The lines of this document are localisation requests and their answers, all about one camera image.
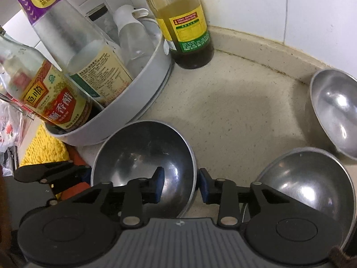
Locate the vinegar bottle yellow label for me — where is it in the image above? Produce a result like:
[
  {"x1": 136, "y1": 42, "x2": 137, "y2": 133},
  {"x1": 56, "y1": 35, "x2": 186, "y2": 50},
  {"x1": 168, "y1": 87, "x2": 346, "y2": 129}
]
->
[{"x1": 0, "y1": 32, "x2": 94, "y2": 132}]

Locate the clear plastic bag red print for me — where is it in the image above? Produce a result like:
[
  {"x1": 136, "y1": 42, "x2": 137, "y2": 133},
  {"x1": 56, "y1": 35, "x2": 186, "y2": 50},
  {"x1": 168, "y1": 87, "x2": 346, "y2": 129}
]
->
[{"x1": 0, "y1": 100, "x2": 24, "y2": 155}]

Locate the yellow knitted mat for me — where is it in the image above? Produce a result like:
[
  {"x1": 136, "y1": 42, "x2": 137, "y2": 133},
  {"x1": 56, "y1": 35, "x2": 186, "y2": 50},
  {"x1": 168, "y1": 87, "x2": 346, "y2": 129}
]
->
[{"x1": 19, "y1": 123, "x2": 70, "y2": 194}]

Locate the large stainless steel bowl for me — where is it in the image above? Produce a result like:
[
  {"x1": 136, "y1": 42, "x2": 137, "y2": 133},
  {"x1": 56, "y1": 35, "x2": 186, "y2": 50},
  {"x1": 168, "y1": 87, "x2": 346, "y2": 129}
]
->
[{"x1": 91, "y1": 121, "x2": 197, "y2": 220}]

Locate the sauce bottle green yellow label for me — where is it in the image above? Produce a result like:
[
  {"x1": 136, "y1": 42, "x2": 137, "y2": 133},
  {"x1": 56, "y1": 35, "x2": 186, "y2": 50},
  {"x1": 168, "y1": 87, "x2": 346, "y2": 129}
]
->
[{"x1": 139, "y1": 0, "x2": 215, "y2": 69}]

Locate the red table mat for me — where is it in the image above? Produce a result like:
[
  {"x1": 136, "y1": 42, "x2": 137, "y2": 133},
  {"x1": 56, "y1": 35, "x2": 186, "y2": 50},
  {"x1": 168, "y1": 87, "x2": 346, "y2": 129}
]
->
[{"x1": 65, "y1": 145, "x2": 92, "y2": 186}]

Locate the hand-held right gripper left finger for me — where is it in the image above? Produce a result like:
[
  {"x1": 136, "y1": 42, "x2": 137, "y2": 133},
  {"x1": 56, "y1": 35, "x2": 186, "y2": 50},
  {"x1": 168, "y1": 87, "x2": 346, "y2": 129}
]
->
[{"x1": 71, "y1": 166, "x2": 165, "y2": 227}]

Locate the clear bottle white cap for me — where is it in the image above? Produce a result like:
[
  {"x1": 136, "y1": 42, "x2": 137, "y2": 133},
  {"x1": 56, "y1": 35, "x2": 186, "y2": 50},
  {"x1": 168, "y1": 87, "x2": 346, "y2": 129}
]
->
[{"x1": 113, "y1": 5, "x2": 162, "y2": 77}]

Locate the white two-tier condiment rack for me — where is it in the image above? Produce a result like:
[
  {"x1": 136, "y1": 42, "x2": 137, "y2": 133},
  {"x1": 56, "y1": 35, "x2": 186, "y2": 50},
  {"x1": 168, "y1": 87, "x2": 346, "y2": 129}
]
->
[{"x1": 45, "y1": 4, "x2": 175, "y2": 146}]

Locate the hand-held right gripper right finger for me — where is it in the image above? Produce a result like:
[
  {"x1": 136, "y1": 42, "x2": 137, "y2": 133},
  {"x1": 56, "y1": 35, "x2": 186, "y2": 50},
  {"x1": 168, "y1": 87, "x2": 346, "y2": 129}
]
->
[{"x1": 199, "y1": 168, "x2": 296, "y2": 228}]

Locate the clear bottle purple label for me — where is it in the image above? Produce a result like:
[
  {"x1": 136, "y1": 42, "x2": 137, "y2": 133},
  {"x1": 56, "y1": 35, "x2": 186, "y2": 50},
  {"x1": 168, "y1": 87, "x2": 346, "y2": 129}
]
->
[{"x1": 8, "y1": 0, "x2": 134, "y2": 108}]

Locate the person's right forearm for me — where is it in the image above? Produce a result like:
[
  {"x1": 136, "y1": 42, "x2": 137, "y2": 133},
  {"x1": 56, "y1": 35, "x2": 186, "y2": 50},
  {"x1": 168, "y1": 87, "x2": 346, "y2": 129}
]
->
[{"x1": 328, "y1": 245, "x2": 352, "y2": 268}]

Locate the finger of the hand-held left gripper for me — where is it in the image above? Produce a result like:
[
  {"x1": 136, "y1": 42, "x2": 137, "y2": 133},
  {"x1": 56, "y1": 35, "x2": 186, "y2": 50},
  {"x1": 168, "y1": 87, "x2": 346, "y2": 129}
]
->
[
  {"x1": 46, "y1": 181, "x2": 92, "y2": 208},
  {"x1": 13, "y1": 161, "x2": 92, "y2": 186}
]

